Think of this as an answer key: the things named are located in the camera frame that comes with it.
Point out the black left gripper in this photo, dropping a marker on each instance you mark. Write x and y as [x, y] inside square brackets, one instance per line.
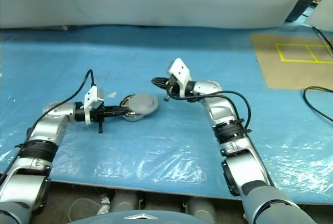
[99, 115]

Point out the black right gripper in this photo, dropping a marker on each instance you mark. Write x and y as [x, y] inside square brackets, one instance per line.
[173, 89]

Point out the silver motor base copper windings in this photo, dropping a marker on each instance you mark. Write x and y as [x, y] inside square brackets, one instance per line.
[132, 117]

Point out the round silver metal disc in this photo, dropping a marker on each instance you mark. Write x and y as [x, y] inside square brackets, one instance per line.
[145, 103]

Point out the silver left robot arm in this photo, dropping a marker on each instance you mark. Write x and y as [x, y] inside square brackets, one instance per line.
[52, 122]

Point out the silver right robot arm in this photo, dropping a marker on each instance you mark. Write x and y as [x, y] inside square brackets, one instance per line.
[234, 172]

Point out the small pale tape scrap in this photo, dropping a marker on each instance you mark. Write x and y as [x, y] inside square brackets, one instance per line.
[112, 94]

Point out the grey rounded cylinder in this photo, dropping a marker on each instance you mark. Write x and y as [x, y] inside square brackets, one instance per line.
[201, 207]
[123, 202]

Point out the white crumpled scrap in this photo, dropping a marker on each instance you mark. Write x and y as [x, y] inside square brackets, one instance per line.
[103, 205]

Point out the grey robot torso silver emblem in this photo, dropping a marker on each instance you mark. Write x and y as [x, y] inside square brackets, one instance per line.
[104, 218]

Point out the brown cardboard sheet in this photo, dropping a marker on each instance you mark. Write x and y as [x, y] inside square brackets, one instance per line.
[286, 73]

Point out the white flat panel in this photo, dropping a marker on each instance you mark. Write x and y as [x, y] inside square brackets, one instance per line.
[322, 13]

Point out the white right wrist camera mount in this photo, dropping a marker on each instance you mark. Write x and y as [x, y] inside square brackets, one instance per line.
[179, 69]

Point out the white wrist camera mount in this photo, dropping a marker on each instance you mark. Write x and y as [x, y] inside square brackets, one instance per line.
[89, 96]
[179, 69]

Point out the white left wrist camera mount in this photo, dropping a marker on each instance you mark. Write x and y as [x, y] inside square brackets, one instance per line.
[89, 96]

